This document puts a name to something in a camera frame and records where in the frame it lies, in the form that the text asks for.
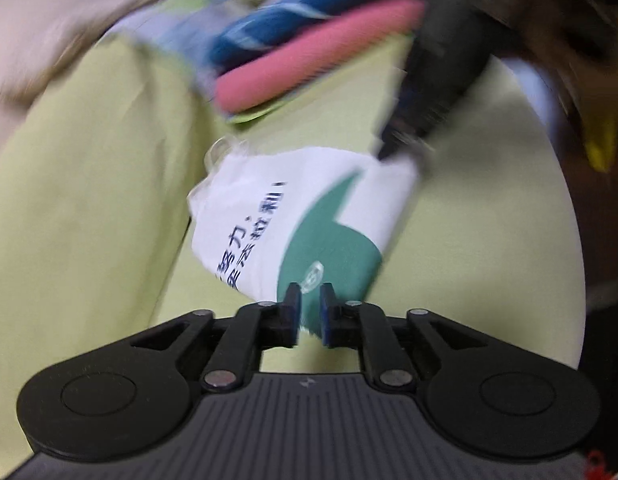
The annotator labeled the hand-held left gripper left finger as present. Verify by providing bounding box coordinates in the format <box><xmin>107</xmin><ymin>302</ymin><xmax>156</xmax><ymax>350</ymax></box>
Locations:
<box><xmin>130</xmin><ymin>282</ymin><xmax>302</xmax><ymax>393</ymax></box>

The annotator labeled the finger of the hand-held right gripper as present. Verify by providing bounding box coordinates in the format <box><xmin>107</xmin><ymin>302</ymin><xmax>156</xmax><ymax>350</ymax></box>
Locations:
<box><xmin>378</xmin><ymin>120</ymin><xmax>435</xmax><ymax>162</ymax></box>

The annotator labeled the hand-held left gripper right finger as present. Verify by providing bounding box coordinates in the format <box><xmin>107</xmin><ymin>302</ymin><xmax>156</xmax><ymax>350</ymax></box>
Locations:
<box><xmin>320</xmin><ymin>282</ymin><xmax>487</xmax><ymax>391</ymax></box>

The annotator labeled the white printed shopping bag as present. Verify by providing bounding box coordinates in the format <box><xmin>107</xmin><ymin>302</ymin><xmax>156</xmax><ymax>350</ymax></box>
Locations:
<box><xmin>186</xmin><ymin>137</ymin><xmax>425</xmax><ymax>346</ymax></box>

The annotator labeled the pink rolled cloth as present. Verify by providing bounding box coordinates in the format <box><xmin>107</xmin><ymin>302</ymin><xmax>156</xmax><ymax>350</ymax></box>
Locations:
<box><xmin>214</xmin><ymin>0</ymin><xmax>430</xmax><ymax>116</ymax></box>

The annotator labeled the patchwork quilt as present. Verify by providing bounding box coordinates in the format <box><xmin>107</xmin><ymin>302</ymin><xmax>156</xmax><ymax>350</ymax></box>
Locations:
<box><xmin>109</xmin><ymin>0</ymin><xmax>445</xmax><ymax>126</ymax></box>

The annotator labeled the yellow object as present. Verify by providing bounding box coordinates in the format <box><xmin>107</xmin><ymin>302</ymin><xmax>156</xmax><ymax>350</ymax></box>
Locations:
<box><xmin>584</xmin><ymin>120</ymin><xmax>618</xmax><ymax>172</ymax></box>

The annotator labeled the light green blanket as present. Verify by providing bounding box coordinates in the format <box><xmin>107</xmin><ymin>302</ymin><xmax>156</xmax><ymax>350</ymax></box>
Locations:
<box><xmin>0</xmin><ymin>35</ymin><xmax>590</xmax><ymax>461</ymax></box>

